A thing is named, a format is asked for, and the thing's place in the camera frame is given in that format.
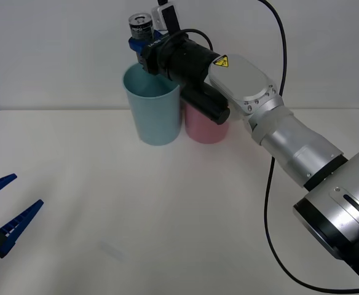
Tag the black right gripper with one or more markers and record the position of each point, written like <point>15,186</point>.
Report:
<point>156,58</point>

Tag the grey drink can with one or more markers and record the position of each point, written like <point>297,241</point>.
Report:
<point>141,29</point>

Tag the silver and black right arm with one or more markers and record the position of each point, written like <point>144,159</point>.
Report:
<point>290,144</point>

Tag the pale blue plastic bin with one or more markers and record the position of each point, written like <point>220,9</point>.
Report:
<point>155,116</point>

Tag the pink plastic bin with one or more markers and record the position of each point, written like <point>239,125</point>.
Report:
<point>201,130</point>

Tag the pale grey right wrist camera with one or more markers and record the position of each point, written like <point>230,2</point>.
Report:
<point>156,15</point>

